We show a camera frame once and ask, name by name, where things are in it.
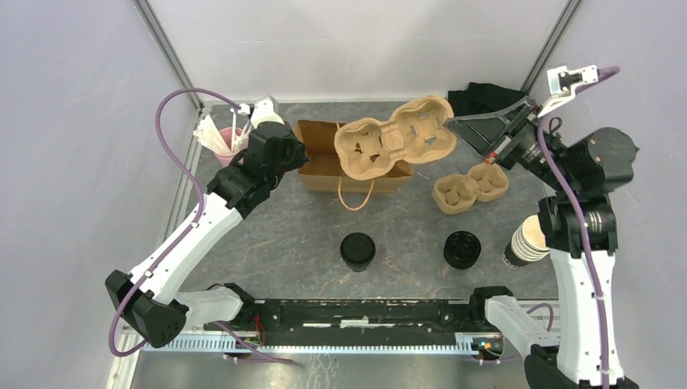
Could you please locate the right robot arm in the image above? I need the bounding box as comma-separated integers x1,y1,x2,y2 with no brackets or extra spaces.
446,98,638,388

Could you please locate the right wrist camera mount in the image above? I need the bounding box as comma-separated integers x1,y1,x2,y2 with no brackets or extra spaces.
537,65,599,118

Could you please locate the brown paper bag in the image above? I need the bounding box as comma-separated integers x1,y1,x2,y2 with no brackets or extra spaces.
292,118,417,212

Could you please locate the cardboard cup carrier stack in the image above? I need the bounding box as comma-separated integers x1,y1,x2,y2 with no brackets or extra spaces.
432,163,510,215

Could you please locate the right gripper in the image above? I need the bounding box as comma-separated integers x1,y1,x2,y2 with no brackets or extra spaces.
446,93,576,190

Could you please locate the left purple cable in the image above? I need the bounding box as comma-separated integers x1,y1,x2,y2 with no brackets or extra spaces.
108,88,297,366

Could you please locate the black cloth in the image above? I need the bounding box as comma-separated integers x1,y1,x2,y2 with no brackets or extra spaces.
447,82,527,117

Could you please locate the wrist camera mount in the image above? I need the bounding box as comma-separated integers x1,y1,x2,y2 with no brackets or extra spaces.
537,65,599,118
237,96,284,129

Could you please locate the stack of paper cups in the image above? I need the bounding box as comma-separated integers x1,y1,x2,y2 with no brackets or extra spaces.
501,215,550,268

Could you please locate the black cup lid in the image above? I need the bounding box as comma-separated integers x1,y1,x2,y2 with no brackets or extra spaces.
339,233,376,259

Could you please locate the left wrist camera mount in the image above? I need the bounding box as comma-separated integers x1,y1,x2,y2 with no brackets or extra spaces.
237,96,284,129

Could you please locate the single cardboard cup carrier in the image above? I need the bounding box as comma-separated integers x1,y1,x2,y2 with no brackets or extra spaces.
334,96,458,181

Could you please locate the stack of black lids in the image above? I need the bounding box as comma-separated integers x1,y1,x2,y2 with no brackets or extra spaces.
443,231,481,270

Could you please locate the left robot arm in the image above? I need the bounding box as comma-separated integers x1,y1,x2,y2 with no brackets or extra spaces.
105,122,308,348

